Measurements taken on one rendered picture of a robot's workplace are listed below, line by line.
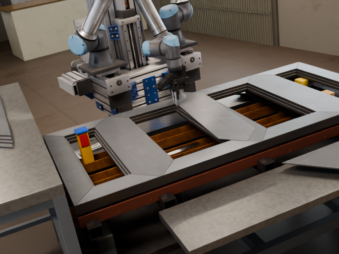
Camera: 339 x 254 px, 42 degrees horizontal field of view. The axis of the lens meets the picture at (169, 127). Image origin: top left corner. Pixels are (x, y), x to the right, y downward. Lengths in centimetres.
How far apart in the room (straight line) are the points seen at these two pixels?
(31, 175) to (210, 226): 62
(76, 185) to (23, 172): 30
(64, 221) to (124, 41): 154
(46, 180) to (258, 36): 562
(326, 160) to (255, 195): 33
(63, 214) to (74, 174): 43
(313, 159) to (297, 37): 454
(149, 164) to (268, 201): 48
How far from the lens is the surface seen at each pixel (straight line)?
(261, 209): 160
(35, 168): 149
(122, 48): 274
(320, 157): 184
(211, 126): 200
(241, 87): 249
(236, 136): 188
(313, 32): 606
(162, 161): 176
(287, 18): 633
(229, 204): 164
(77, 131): 212
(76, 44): 241
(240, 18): 696
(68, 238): 144
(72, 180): 177
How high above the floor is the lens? 168
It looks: 24 degrees down
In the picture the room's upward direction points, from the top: 9 degrees counter-clockwise
